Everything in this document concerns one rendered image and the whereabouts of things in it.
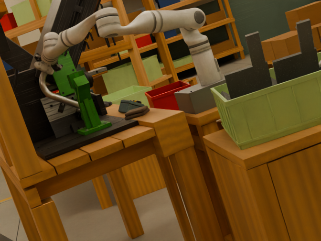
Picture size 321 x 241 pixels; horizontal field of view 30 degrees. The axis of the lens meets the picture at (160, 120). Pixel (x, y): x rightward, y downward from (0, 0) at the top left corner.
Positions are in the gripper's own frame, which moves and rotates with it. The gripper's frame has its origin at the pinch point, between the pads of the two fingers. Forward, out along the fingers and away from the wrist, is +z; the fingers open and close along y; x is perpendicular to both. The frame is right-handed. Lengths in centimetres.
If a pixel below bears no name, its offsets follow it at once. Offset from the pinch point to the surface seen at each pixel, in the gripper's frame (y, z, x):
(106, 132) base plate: -36, -28, 24
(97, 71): -22.1, 18.2, -14.5
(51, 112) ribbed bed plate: -10.8, 8.6, 17.2
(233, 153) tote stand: -72, -92, 27
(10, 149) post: -5, -50, 50
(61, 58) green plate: -3.9, 6.2, -8.5
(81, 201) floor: -60, 248, 22
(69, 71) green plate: -10.0, 6.3, -4.6
